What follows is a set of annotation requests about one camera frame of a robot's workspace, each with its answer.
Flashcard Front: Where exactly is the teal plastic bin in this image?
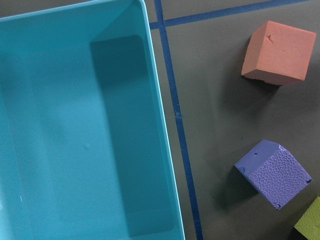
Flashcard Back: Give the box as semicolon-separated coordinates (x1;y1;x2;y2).
0;0;185;240

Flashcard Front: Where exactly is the purple foam block left side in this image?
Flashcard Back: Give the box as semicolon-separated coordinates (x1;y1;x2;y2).
234;139;312;210

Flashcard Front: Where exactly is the orange foam block left side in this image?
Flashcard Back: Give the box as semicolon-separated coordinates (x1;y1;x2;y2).
241;20;317;86

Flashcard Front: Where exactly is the yellow foam block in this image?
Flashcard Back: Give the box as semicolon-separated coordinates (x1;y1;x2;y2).
294;196;320;240

